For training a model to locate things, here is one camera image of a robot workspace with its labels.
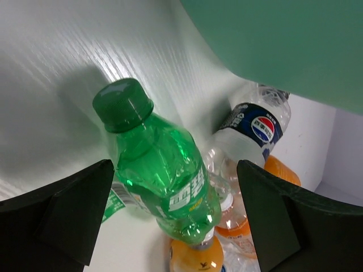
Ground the green plastic bin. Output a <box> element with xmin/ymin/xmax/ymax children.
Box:
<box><xmin>182</xmin><ymin>0</ymin><xmax>362</xmax><ymax>114</ymax></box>

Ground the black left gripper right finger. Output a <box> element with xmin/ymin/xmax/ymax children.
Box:
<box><xmin>237</xmin><ymin>160</ymin><xmax>362</xmax><ymax>271</ymax></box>

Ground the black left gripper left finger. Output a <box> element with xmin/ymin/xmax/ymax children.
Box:
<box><xmin>1</xmin><ymin>160</ymin><xmax>114</xmax><ymax>271</ymax></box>

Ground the small orange juice bottle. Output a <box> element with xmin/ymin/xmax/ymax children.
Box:
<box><xmin>264</xmin><ymin>155</ymin><xmax>301</xmax><ymax>186</ymax></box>

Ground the clear Pepsi bottle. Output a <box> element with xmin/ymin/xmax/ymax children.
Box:
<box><xmin>213</xmin><ymin>85</ymin><xmax>291</xmax><ymax>167</ymax></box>

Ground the green Sprite bottle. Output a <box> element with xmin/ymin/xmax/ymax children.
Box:
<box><xmin>92</xmin><ymin>78</ymin><xmax>221</xmax><ymax>245</ymax></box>

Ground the clear bottle orange label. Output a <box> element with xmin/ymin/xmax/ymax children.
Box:
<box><xmin>202</xmin><ymin>147</ymin><xmax>257</xmax><ymax>259</ymax></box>

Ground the orange juice bottle blue label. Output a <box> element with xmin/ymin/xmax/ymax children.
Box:
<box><xmin>169</xmin><ymin>227</ymin><xmax>226</xmax><ymax>272</ymax></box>

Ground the clear empty water bottle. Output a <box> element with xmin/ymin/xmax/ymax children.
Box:
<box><xmin>221</xmin><ymin>241</ymin><xmax>261</xmax><ymax>272</ymax></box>

